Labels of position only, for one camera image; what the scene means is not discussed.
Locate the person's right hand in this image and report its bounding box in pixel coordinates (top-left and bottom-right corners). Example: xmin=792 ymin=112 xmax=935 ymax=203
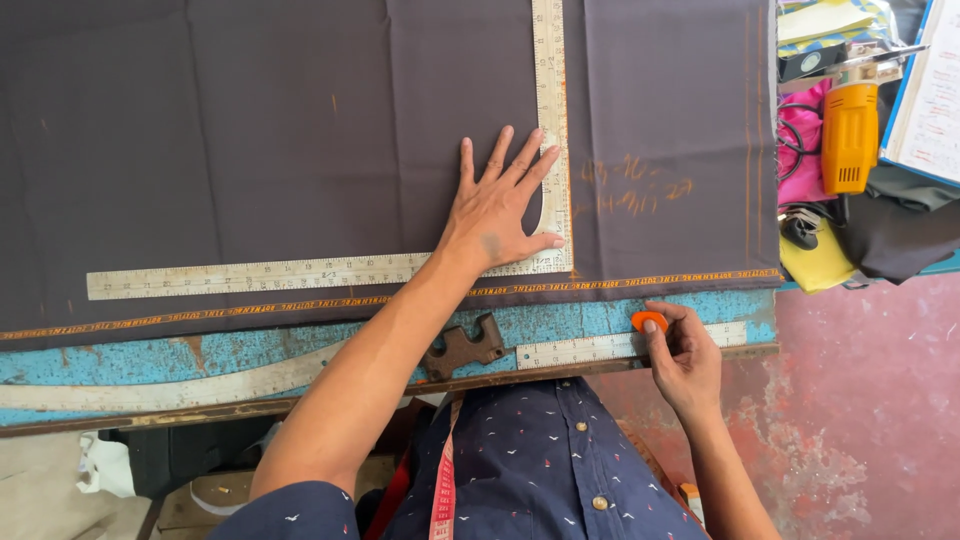
xmin=642 ymin=300 xmax=726 ymax=423

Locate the person's left hand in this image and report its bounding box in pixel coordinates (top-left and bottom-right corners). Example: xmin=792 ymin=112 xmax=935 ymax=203
xmin=437 ymin=125 xmax=567 ymax=273

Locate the metal L-square ruler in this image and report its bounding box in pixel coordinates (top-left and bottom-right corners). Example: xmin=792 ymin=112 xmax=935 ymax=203
xmin=86 ymin=0 xmax=575 ymax=302

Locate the short straight metal ruler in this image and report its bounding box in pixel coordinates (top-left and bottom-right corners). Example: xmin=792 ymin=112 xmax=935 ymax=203
xmin=515 ymin=321 xmax=749 ymax=372

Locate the yellow cloth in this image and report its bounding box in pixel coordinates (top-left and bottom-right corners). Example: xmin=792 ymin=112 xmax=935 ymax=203
xmin=779 ymin=217 xmax=858 ymax=295

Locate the navy patterned shirt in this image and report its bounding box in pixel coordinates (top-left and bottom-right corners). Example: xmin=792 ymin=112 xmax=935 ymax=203
xmin=208 ymin=376 xmax=711 ymax=540

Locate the black power plug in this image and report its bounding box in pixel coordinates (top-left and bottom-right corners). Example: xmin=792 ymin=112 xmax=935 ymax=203
xmin=779 ymin=207 xmax=825 ymax=252

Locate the pink cloth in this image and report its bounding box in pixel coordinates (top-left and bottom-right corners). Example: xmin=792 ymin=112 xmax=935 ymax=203
xmin=775 ymin=78 xmax=835 ymax=208

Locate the black cloth heap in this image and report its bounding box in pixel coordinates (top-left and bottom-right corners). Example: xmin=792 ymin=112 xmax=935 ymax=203
xmin=831 ymin=163 xmax=960 ymax=287

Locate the pink measuring tape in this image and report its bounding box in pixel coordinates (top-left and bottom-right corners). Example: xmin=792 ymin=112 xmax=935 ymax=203
xmin=428 ymin=391 xmax=465 ymax=540

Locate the dark grey suit fabric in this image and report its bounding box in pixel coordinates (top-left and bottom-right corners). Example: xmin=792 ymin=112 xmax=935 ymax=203
xmin=0 ymin=0 xmax=785 ymax=354

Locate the yellow electric cutting machine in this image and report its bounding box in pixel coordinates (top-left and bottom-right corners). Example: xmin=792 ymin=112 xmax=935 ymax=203
xmin=819 ymin=43 xmax=931 ymax=198

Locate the black box with round label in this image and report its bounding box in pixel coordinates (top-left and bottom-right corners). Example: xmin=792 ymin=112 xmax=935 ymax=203
xmin=777 ymin=42 xmax=849 ymax=84

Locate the curved wooden tailor ruler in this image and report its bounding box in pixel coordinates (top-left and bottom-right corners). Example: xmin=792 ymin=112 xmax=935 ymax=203
xmin=0 ymin=339 xmax=352 ymax=412

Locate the open blue-edged notebook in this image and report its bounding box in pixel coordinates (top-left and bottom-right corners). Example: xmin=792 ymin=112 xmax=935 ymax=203
xmin=878 ymin=0 xmax=960 ymax=189

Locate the yellow-green patterned fabric stack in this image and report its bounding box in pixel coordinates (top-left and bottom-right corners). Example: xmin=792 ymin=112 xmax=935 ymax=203
xmin=776 ymin=0 xmax=895 ymax=58

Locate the white plastic bag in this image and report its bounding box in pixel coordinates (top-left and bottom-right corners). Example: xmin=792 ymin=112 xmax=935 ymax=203
xmin=75 ymin=432 xmax=138 ymax=499

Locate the rusty metal bracket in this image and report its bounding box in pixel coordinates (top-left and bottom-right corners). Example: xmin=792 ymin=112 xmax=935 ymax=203
xmin=420 ymin=312 xmax=508 ymax=382

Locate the black power cable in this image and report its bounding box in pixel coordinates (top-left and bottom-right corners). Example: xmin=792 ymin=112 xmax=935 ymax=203
xmin=775 ymin=102 xmax=825 ymax=183

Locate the red strap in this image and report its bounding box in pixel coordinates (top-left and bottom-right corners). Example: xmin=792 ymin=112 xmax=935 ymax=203
xmin=363 ymin=448 xmax=414 ymax=540

